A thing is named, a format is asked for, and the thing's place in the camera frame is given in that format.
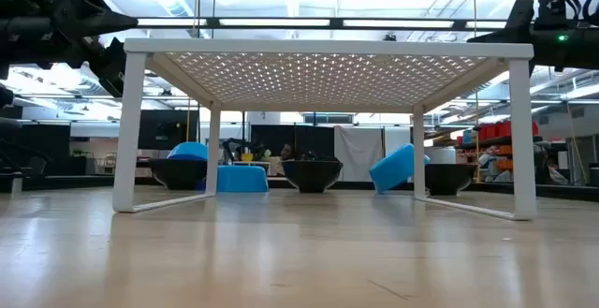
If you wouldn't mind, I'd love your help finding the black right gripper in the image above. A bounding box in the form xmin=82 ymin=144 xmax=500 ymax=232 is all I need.
xmin=467 ymin=0 xmax=599 ymax=71

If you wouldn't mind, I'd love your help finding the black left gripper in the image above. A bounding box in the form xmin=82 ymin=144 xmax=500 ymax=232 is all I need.
xmin=0 ymin=0 xmax=139 ymax=97

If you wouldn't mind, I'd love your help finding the blue plastic bowl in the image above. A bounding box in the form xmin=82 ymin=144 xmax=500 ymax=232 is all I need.
xmin=167 ymin=141 xmax=210 ymax=162
xmin=369 ymin=142 xmax=431 ymax=195
xmin=195 ymin=165 xmax=270 ymax=194

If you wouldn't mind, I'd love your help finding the black bowl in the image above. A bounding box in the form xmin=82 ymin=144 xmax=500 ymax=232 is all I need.
xmin=149 ymin=158 xmax=209 ymax=191
xmin=424 ymin=163 xmax=477 ymax=197
xmin=281 ymin=159 xmax=344 ymax=195

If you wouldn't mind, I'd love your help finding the black monitor screen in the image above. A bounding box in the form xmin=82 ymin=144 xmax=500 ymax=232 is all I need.
xmin=138 ymin=110 xmax=200 ymax=151

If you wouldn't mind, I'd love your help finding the rack with red orange bins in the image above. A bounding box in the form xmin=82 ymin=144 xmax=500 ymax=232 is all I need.
xmin=454 ymin=120 xmax=544 ymax=185

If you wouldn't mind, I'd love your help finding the black partition panel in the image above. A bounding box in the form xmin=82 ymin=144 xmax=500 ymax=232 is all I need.
xmin=0 ymin=123 xmax=71 ymax=176
xmin=250 ymin=124 xmax=336 ymax=169

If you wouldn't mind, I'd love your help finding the white perforated metal shelf riser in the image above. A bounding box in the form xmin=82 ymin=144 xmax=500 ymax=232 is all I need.
xmin=111 ymin=37 xmax=538 ymax=221

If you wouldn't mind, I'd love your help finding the white hanging cloth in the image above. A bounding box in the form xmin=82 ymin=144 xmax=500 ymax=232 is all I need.
xmin=333 ymin=125 xmax=385 ymax=183

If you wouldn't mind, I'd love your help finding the person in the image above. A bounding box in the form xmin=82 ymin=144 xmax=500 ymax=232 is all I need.
xmin=279 ymin=142 xmax=297 ymax=163

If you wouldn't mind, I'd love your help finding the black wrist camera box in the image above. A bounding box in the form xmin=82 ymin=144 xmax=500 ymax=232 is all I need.
xmin=536 ymin=0 xmax=584 ymax=22

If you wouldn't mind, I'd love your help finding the black overhead frame bar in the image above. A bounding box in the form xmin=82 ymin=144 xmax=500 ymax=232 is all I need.
xmin=135 ymin=16 xmax=511 ymax=31

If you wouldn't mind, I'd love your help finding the black table edge rail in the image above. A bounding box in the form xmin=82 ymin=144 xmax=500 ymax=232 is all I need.
xmin=0 ymin=172 xmax=599 ymax=202

